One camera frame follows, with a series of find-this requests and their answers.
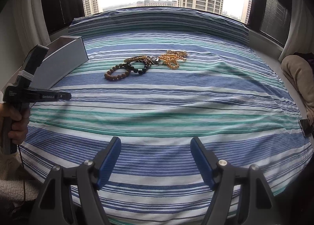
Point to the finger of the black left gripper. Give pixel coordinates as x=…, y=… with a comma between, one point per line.
x=64, y=96

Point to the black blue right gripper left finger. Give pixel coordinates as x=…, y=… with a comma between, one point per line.
x=54, y=204

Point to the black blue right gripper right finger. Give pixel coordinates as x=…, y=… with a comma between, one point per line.
x=256, y=204

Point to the white fleece sleeve forearm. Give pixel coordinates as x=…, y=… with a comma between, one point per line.
x=17, y=184

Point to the person's left hand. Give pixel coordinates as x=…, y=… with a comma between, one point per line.
x=19, y=128

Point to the long white cardboard box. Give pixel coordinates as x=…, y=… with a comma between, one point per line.
x=64, y=55

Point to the white left curtain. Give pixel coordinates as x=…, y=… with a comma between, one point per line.
x=30, y=24

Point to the white curtain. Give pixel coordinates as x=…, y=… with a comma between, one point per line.
x=300, y=36
x=30, y=24

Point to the dark phone at bed edge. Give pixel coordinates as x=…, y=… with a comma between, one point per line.
x=306, y=128

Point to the striped blue green bedsheet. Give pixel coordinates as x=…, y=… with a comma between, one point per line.
x=157, y=90

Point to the white right curtain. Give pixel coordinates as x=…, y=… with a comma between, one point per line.
x=300, y=36

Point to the striped blue pillow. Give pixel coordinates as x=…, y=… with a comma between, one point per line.
x=160, y=19

